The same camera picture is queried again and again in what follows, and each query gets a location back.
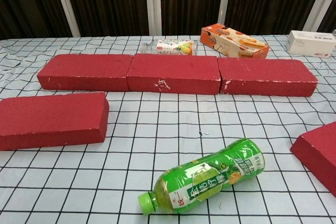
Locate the white checked tablecloth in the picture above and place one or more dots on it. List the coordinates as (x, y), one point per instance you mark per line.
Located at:
(183, 119)

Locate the clear bottle colourful label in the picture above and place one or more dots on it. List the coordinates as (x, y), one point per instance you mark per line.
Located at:
(170, 47)

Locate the orange biscuit box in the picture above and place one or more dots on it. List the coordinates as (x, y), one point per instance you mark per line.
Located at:
(233, 41)

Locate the green tea bottle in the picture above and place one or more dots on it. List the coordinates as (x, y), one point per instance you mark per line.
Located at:
(207, 176)

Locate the dark brown curtain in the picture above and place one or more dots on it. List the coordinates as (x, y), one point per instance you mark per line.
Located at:
(110, 3)

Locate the white cardboard box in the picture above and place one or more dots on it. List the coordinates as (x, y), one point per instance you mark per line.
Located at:
(309, 43)

